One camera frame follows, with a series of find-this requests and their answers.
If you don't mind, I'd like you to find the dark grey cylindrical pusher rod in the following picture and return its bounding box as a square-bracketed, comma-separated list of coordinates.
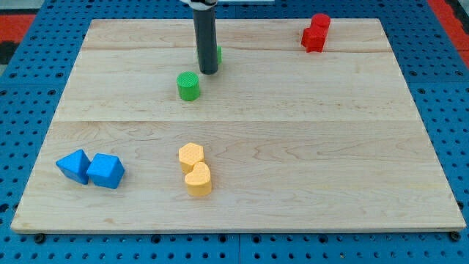
[193, 7, 218, 75]

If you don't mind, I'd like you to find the blue cube block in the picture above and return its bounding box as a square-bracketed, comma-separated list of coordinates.
[86, 153, 125, 189]

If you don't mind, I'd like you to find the green star block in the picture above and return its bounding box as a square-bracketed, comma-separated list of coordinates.
[197, 45, 223, 65]

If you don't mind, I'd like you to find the light wooden board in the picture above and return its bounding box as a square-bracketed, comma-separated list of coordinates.
[11, 18, 466, 234]

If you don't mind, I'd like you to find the yellow hexagon block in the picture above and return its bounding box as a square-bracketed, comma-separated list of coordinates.
[178, 142, 204, 174]

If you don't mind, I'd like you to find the blue triangle block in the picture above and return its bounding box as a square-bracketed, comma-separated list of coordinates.
[56, 149, 91, 185]

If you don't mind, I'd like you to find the red star block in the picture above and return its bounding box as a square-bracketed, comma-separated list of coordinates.
[301, 26, 328, 53]

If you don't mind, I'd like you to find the yellow heart block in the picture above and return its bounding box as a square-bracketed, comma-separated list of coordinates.
[185, 162, 213, 197]

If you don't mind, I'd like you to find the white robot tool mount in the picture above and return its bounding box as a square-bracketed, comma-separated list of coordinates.
[180, 0, 218, 10]

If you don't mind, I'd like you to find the green cylinder block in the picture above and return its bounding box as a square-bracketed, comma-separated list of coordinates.
[177, 71, 200, 101]

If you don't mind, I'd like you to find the red cylinder block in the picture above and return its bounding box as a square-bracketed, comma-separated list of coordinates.
[310, 13, 330, 28]

